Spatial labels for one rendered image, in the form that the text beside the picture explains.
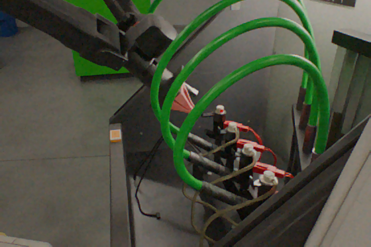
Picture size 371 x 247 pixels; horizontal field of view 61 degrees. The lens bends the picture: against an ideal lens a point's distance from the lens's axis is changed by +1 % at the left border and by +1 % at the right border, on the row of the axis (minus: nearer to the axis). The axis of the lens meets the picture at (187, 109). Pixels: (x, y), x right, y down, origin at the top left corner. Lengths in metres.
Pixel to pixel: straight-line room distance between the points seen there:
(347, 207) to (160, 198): 0.59
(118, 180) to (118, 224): 0.14
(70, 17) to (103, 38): 0.06
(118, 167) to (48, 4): 0.44
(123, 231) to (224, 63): 0.59
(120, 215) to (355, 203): 0.46
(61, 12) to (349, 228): 0.50
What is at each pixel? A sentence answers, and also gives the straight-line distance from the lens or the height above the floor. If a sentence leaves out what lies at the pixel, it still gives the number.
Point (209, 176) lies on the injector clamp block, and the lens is 0.73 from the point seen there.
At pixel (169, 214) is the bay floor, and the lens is 0.86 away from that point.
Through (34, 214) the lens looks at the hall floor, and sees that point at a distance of 2.23.
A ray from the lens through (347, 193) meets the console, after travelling 0.40.
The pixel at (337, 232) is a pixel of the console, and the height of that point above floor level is 1.16.
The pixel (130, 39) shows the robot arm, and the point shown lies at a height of 1.29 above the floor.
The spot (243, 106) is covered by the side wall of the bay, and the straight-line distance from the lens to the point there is 1.10.
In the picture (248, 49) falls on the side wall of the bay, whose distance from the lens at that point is 1.03.
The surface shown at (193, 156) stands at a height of 1.13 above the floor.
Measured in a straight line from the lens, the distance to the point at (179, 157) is 0.43.
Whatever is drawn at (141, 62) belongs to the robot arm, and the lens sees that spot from 0.63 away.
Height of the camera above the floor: 1.44
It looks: 27 degrees down
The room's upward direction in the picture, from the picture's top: straight up
